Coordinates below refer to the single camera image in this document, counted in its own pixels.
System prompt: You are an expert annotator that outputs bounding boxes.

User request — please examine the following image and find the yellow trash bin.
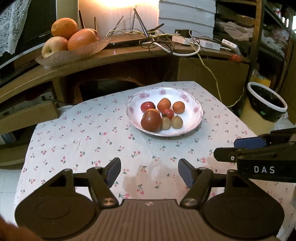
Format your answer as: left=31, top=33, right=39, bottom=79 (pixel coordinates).
left=239, top=82, right=287, bottom=135

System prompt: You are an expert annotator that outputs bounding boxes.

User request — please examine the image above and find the orange tangerine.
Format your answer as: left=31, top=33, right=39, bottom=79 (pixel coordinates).
left=157, top=98, right=171, bottom=113
left=146, top=108, right=160, bottom=115
left=172, top=101, right=185, bottom=114

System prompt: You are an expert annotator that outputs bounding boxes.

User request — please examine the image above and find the white lace cloth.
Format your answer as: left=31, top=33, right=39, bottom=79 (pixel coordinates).
left=1, top=0, right=31, bottom=56

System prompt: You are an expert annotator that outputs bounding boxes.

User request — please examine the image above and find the large orange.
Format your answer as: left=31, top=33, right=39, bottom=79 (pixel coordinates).
left=67, top=28, right=97, bottom=51
left=51, top=18, right=78, bottom=40

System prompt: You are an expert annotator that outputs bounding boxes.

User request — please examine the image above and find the wooden tv cabinet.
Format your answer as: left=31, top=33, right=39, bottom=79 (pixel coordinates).
left=1, top=46, right=250, bottom=166

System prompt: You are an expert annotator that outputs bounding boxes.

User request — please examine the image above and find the large orange front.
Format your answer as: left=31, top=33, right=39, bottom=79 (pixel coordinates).
left=67, top=28, right=97, bottom=51

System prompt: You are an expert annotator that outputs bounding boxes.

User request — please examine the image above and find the orange tangerine front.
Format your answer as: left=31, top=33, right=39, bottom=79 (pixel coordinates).
left=157, top=98, right=171, bottom=113

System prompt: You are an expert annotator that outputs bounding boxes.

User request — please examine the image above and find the brown kiwi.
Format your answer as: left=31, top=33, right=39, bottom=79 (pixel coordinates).
left=171, top=115, right=183, bottom=129
left=162, top=116, right=171, bottom=130

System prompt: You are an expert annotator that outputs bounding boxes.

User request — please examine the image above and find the small red tomato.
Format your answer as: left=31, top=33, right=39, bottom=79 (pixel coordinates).
left=162, top=108, right=175, bottom=120

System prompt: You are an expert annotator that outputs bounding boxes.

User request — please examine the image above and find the large orange top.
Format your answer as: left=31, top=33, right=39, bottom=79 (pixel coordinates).
left=51, top=18, right=78, bottom=40

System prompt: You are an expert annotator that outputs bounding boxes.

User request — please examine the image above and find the small orange object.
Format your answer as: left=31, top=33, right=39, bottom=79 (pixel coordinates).
left=230, top=54, right=243, bottom=63

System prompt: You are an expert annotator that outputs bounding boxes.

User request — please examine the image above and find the white power strip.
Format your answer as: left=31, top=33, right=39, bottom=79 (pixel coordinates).
left=172, top=36, right=221, bottom=51

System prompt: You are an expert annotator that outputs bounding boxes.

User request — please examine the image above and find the red tomato back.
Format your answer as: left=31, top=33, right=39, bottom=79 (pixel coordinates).
left=140, top=101, right=156, bottom=113

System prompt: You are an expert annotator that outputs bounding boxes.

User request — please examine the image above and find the glass fruit tray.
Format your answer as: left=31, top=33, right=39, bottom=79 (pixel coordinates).
left=36, top=37, right=111, bottom=68

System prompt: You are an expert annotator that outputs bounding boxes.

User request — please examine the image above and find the white adapter box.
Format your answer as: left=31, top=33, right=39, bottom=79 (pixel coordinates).
left=221, top=39, right=241, bottom=55

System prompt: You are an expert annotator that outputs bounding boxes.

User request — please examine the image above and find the large dark red tomato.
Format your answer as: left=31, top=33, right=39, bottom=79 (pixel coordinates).
left=140, top=111, right=162, bottom=133

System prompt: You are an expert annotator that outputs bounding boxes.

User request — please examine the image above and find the yellow cable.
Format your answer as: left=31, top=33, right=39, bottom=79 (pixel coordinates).
left=106, top=29, right=246, bottom=108

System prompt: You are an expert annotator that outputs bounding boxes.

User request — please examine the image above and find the white floral plate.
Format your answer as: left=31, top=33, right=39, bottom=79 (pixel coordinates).
left=125, top=87, right=204, bottom=137

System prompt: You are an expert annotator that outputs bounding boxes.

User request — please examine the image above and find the pale apple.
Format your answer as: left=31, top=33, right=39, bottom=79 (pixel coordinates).
left=42, top=36, right=68, bottom=58

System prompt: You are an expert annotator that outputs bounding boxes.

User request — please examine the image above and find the white cable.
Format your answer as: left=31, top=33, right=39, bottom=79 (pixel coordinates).
left=139, top=40, right=201, bottom=57

